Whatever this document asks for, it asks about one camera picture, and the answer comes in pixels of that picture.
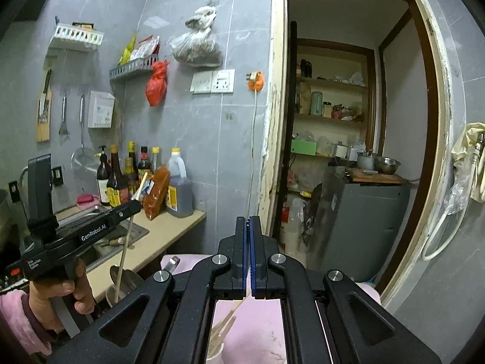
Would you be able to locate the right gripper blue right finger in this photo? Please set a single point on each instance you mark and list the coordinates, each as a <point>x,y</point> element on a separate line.
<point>266,279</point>

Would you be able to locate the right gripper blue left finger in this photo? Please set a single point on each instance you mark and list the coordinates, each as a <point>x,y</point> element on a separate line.
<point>227,269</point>

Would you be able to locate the steel kitchen sink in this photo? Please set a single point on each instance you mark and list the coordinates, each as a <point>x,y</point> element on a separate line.
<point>111,244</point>

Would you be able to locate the pink floral table cloth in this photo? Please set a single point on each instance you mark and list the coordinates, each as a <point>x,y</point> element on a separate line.
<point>257,335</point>

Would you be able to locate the pink sponge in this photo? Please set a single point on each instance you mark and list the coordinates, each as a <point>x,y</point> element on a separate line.
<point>86,201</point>

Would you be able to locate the dark soy sauce bottle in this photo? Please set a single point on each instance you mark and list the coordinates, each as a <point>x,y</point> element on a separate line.
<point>117,187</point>

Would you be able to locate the large dark vinegar jug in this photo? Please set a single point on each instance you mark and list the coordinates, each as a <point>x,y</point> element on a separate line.
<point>179,199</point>

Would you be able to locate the hanging mesh strainer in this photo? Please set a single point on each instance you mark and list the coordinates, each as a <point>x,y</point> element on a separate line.
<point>84,158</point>

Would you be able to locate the grey cabinet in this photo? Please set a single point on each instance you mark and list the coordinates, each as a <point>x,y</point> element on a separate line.
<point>355,226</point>

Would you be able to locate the green box on shelf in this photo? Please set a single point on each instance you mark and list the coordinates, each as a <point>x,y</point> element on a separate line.
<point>303,147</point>

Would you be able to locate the orange sauce pouch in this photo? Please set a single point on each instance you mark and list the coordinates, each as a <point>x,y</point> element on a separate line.
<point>156,192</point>

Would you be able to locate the wooden knife holder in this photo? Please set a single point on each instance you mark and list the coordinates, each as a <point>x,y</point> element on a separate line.
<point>42,129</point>

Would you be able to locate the steel bowl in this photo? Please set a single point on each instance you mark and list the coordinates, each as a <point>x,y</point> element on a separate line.
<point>386,165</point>

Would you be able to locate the orange plug adapter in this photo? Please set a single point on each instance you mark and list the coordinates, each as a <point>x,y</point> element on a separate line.
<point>255,81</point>

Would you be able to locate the red plastic bag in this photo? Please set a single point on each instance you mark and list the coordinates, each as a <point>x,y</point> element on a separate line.
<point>156,87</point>

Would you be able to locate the clear bag of dried goods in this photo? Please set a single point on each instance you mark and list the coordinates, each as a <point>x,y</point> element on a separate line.
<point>198,47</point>

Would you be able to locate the cream rubber gloves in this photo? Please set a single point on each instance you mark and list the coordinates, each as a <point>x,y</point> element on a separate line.
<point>468,157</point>

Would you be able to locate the white wall box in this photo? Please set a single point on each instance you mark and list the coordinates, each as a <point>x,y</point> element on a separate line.
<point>100,111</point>

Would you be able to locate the white wall socket panel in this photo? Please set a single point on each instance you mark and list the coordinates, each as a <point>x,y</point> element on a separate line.
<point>213,82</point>

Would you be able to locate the grey wall spice rack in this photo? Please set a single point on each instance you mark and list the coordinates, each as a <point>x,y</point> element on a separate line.
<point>133,68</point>

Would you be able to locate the white wall basket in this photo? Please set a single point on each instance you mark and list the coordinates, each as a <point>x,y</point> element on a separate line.
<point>75,38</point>

